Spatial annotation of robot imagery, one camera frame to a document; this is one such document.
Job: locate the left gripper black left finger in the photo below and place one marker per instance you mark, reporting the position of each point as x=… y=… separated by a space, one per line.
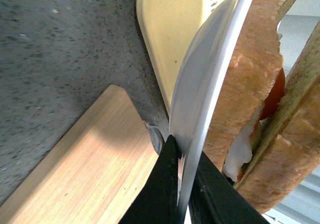
x=157 y=201

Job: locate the fried egg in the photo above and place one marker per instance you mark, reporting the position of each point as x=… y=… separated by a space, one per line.
x=244 y=144

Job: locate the yellow bear tray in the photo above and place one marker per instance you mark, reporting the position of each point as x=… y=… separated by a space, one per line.
x=168 y=27

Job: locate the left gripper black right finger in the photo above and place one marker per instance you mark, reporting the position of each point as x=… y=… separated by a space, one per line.
x=213 y=199

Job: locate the bread slice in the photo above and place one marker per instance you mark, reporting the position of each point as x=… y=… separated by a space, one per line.
x=290 y=146
x=251 y=74

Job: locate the wooden cutting board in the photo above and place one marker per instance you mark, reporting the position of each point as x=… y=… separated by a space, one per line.
x=93 y=174

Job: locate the white round plate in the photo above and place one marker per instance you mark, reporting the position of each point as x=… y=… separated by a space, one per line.
x=198 y=86

